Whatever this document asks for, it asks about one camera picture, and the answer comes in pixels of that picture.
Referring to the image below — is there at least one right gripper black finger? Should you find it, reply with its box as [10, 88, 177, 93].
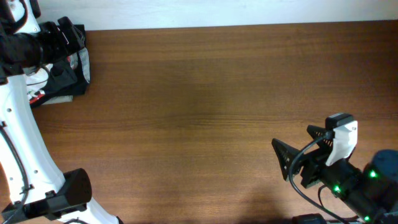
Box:
[271, 138, 300, 181]
[306, 124, 335, 154]

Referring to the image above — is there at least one white t-shirt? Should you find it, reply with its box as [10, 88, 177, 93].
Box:
[24, 54, 78, 100]

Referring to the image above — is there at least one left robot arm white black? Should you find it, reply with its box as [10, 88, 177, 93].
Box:
[1, 1, 121, 223]

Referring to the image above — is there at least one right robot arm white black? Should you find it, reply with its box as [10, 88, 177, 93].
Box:
[272, 121, 397, 223]

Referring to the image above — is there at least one black shirt with white lettering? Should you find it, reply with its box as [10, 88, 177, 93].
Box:
[29, 24, 88, 109]

